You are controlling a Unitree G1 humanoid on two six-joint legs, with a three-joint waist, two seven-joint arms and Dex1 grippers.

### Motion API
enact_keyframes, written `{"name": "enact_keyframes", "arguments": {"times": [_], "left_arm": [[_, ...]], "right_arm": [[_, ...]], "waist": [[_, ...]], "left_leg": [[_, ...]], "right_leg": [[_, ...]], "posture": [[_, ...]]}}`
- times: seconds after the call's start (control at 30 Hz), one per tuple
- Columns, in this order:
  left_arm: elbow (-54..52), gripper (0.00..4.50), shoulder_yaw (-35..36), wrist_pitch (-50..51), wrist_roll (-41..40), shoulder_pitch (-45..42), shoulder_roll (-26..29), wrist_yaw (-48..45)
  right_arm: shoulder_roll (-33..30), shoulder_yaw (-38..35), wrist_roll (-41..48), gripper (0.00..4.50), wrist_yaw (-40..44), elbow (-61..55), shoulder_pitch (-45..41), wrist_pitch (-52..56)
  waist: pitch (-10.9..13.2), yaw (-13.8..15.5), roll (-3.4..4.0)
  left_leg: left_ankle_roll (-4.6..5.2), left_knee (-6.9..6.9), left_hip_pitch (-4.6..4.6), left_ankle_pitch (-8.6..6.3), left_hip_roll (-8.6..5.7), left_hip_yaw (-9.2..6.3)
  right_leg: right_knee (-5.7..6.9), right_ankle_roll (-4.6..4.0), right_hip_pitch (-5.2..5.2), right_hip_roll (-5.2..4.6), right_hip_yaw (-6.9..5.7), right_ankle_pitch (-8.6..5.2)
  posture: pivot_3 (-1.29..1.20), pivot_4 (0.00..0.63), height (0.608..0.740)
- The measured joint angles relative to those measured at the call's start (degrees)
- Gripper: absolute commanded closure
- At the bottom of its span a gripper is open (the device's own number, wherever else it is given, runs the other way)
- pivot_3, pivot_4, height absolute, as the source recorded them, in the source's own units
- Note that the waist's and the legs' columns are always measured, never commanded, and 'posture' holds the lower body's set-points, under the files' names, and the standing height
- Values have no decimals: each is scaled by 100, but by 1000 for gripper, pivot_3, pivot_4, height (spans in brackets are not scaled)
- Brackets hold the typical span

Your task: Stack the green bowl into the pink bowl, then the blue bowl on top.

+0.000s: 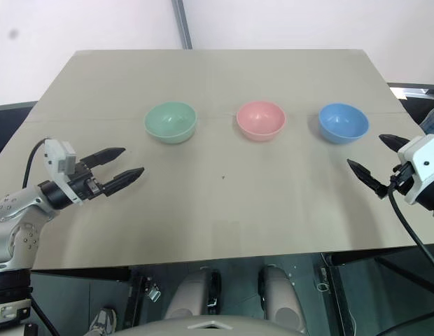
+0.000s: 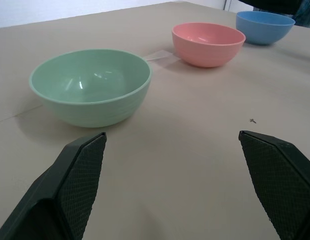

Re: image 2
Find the green plastic bowl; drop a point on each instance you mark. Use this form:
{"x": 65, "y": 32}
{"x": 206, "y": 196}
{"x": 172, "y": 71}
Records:
{"x": 95, "y": 82}

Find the small dark screw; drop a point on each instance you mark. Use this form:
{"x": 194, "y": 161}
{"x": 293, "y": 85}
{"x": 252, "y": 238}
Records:
{"x": 253, "y": 120}

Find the pink-red plastic bowl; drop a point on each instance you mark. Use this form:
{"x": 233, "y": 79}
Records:
{"x": 207, "y": 42}

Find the blue plastic bowl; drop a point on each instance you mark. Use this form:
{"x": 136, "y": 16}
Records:
{"x": 263, "y": 27}

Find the clear tape strip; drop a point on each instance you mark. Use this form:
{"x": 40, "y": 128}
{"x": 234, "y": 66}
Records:
{"x": 161, "y": 56}

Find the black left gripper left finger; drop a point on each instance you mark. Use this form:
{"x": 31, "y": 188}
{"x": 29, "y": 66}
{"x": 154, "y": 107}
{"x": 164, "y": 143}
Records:
{"x": 70, "y": 185}

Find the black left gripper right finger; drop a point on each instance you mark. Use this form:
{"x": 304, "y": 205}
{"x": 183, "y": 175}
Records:
{"x": 277, "y": 180}

